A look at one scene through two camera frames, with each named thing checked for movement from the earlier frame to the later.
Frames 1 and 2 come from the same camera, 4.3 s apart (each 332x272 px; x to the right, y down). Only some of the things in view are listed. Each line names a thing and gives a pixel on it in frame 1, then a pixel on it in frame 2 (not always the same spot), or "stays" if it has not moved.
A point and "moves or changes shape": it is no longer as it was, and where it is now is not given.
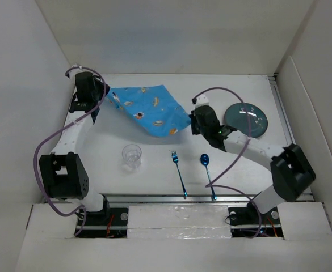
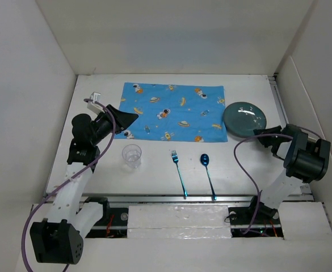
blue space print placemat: (152, 108) moves or changes shape
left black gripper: (101, 86) -> (123, 119)
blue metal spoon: (205, 161) stays
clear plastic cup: (132, 153) stays
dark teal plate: (235, 115) stays
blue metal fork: (175, 158) stays
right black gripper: (194, 129) -> (268, 131)
